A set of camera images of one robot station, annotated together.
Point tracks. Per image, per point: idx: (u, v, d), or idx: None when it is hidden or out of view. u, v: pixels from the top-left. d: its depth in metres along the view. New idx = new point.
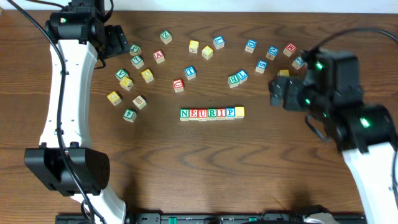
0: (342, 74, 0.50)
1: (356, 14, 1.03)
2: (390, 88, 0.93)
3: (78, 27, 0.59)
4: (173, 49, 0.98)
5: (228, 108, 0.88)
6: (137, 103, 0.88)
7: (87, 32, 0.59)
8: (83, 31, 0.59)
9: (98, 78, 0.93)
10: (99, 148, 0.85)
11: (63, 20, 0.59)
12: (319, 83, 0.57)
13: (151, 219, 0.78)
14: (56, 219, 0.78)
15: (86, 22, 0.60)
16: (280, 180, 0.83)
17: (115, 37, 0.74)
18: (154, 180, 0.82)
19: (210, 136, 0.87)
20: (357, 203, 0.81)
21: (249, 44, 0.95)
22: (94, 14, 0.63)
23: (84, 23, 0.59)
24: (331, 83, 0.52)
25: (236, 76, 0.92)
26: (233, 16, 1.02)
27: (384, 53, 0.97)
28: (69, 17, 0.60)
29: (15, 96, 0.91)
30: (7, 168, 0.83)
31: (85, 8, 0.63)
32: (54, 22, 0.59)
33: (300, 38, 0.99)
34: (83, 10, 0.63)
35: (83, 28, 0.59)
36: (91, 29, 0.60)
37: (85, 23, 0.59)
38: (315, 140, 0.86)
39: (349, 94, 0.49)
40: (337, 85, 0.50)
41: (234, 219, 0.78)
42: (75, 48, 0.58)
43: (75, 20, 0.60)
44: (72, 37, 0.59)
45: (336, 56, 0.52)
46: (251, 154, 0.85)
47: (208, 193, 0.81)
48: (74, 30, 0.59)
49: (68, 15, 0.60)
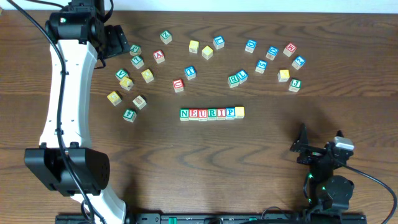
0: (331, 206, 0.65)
1: (356, 14, 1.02)
2: (389, 88, 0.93)
3: (78, 27, 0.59)
4: (173, 49, 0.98)
5: (228, 109, 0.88)
6: (137, 103, 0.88)
7: (86, 32, 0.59)
8: (83, 32, 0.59)
9: (98, 78, 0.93)
10: (99, 149, 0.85)
11: (63, 20, 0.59)
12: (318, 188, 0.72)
13: (151, 219, 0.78)
14: (56, 219, 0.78)
15: (86, 22, 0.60)
16: (280, 180, 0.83)
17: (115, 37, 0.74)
18: (155, 180, 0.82)
19: (210, 136, 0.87)
20: (357, 203, 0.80)
21: (249, 44, 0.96)
22: (94, 14, 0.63)
23: (84, 23, 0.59)
24: (320, 201, 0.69)
25: (236, 76, 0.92)
26: (233, 16, 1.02)
27: (384, 53, 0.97)
28: (69, 17, 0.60)
29: (15, 96, 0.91)
30: (7, 168, 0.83)
31: (86, 9, 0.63)
32: (54, 22, 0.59)
33: (300, 38, 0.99)
34: (84, 10, 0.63)
35: (83, 28, 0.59)
36: (91, 29, 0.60)
37: (85, 23, 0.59)
38: (316, 140, 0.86)
39: (329, 213, 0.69)
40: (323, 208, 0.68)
41: (234, 219, 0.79)
42: (75, 48, 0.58)
43: (75, 20, 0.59)
44: (72, 37, 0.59)
45: (338, 194, 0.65)
46: (251, 154, 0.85)
47: (208, 193, 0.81)
48: (74, 29, 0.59)
49: (69, 15, 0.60)
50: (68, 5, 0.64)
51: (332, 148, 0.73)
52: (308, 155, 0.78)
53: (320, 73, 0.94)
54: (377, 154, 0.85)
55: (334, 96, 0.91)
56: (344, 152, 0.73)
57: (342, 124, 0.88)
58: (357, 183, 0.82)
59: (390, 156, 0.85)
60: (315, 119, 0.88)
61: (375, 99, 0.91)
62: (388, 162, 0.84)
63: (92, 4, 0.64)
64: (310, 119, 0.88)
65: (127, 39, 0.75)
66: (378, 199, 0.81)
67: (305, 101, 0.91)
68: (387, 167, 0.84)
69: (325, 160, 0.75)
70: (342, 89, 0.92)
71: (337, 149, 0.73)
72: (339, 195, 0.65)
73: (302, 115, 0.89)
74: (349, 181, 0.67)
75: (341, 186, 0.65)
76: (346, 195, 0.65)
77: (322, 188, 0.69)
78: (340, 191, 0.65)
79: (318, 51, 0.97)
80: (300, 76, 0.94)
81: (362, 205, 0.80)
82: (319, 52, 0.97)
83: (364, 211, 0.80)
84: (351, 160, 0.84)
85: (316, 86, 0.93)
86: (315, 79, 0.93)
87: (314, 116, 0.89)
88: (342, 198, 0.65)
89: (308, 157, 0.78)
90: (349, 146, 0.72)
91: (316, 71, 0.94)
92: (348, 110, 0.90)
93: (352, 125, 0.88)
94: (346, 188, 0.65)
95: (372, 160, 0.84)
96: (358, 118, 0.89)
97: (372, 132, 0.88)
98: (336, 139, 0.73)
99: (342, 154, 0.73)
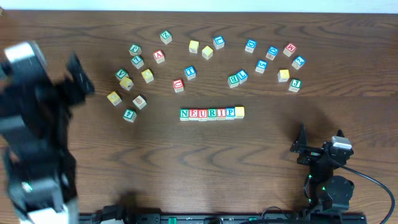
0: (331, 207, 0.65)
1: (356, 13, 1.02)
2: (390, 88, 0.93)
3: (46, 185, 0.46)
4: (173, 49, 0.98)
5: (228, 109, 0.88)
6: (137, 103, 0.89)
7: (59, 185, 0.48)
8: (58, 188, 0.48)
9: (98, 78, 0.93)
10: (99, 149, 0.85)
11: (27, 188, 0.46)
12: (318, 188, 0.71)
13: (151, 219, 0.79)
14: None
15: (53, 172, 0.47)
16: (280, 180, 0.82)
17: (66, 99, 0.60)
18: (154, 180, 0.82)
19: (210, 136, 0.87)
20: (357, 203, 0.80)
21: (249, 44, 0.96)
22: (45, 145, 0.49)
23: (53, 182, 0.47)
24: (319, 201, 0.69)
25: (236, 76, 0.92)
26: (233, 15, 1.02)
27: (384, 53, 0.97)
28: (23, 157, 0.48)
29: None
30: None
31: (29, 137, 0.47)
32: (17, 189, 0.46)
33: (299, 38, 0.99)
34: (32, 147, 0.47)
35: (52, 188, 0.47)
36: (63, 178, 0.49)
37: (54, 168, 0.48)
38: (316, 140, 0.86)
39: (329, 213, 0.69)
40: (324, 209, 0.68)
41: (234, 219, 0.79)
42: (51, 215, 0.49)
43: (37, 174, 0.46)
44: (43, 198, 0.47)
45: (337, 195, 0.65)
46: (251, 154, 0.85)
47: (208, 193, 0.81)
48: (43, 186, 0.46)
49: (27, 175, 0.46)
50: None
51: (329, 148, 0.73)
52: (307, 155, 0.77)
53: (320, 72, 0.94)
54: (378, 154, 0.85)
55: (334, 96, 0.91)
56: (341, 152, 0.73)
57: (342, 124, 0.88)
58: (358, 183, 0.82)
59: (390, 157, 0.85)
60: (315, 119, 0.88)
61: (375, 99, 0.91)
62: (389, 162, 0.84)
63: (30, 115, 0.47)
64: (310, 119, 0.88)
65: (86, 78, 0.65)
66: (378, 199, 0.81)
67: (305, 101, 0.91)
68: (387, 167, 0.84)
69: (324, 160, 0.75)
70: (342, 89, 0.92)
71: (334, 149, 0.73)
72: (340, 195, 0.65)
73: (303, 115, 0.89)
74: (349, 181, 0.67)
75: (341, 187, 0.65)
76: (346, 196, 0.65)
77: (322, 188, 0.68)
78: (339, 192, 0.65)
79: (317, 50, 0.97)
80: (300, 76, 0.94)
81: (362, 205, 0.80)
82: (319, 51, 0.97)
83: (364, 211, 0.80)
84: (351, 160, 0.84)
85: (316, 86, 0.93)
86: (315, 78, 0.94)
87: (314, 116, 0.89)
88: (342, 199, 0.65)
89: (307, 158, 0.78)
90: (346, 146, 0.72)
91: (316, 71, 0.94)
92: (348, 110, 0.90)
93: (352, 125, 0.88)
94: (346, 188, 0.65)
95: (372, 160, 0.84)
96: (359, 118, 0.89)
97: (373, 132, 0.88)
98: (333, 140, 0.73)
99: (340, 155, 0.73)
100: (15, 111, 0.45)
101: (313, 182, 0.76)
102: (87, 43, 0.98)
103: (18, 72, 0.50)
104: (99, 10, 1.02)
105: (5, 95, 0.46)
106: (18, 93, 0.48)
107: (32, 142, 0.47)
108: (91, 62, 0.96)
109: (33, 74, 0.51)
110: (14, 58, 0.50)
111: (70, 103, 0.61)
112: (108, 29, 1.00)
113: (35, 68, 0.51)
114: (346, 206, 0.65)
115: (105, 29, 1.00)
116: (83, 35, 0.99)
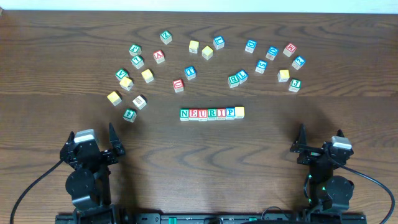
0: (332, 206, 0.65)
1: (356, 13, 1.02)
2: (390, 88, 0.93)
3: None
4: (173, 49, 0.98)
5: (228, 109, 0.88)
6: (137, 103, 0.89)
7: None
8: None
9: (99, 78, 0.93)
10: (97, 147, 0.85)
11: None
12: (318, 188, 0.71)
13: (151, 219, 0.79)
14: (56, 219, 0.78)
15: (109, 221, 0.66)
16: (280, 180, 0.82)
17: (102, 164, 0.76)
18: (155, 180, 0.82)
19: (209, 136, 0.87)
20: (357, 203, 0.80)
21: (249, 44, 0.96)
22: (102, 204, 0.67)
23: None
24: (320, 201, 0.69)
25: (236, 76, 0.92)
26: (233, 16, 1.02)
27: (383, 53, 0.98)
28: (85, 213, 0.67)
29: (15, 97, 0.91)
30: (8, 168, 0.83)
31: (92, 205, 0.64)
32: None
33: (299, 38, 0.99)
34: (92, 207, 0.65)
35: None
36: None
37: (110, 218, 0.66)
38: (316, 139, 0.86)
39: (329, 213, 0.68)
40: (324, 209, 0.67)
41: (233, 219, 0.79)
42: None
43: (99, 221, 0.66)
44: None
45: (338, 195, 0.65)
46: (251, 154, 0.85)
47: (208, 193, 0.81)
48: None
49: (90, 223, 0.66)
50: (71, 177, 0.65)
51: (329, 148, 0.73)
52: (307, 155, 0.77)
53: (320, 73, 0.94)
54: (377, 154, 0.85)
55: (334, 96, 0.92)
56: (341, 152, 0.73)
57: (341, 124, 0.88)
58: (357, 183, 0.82)
59: (390, 157, 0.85)
60: (315, 119, 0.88)
61: (375, 99, 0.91)
62: (388, 162, 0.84)
63: (93, 189, 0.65)
64: (310, 119, 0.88)
65: (122, 146, 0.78)
66: (378, 198, 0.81)
67: (305, 101, 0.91)
68: (387, 167, 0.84)
69: (324, 160, 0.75)
70: (342, 89, 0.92)
71: (334, 149, 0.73)
72: (340, 195, 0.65)
73: (303, 115, 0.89)
74: (349, 181, 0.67)
75: (341, 187, 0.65)
76: (346, 196, 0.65)
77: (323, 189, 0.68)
78: (340, 192, 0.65)
79: (317, 51, 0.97)
80: (300, 76, 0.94)
81: (362, 205, 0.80)
82: (319, 52, 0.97)
83: (364, 211, 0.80)
84: (351, 160, 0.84)
85: (316, 86, 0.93)
86: (315, 78, 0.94)
87: (314, 116, 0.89)
88: (342, 199, 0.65)
89: (306, 158, 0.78)
90: (346, 146, 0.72)
91: (316, 71, 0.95)
92: (348, 110, 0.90)
93: (352, 126, 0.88)
94: (346, 188, 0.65)
95: (372, 160, 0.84)
96: (358, 118, 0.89)
97: (372, 132, 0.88)
98: (333, 140, 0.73)
99: (339, 155, 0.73)
100: (84, 190, 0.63)
101: (313, 182, 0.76)
102: (87, 44, 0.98)
103: (81, 150, 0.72)
104: (99, 10, 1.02)
105: (75, 176, 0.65)
106: (83, 173, 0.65)
107: (94, 206, 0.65)
108: (91, 62, 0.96)
109: (93, 152, 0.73)
110: (79, 140, 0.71)
111: (105, 167, 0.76)
112: (108, 29, 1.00)
113: (94, 147, 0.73)
114: (346, 205, 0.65)
115: (106, 30, 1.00)
116: (83, 35, 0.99)
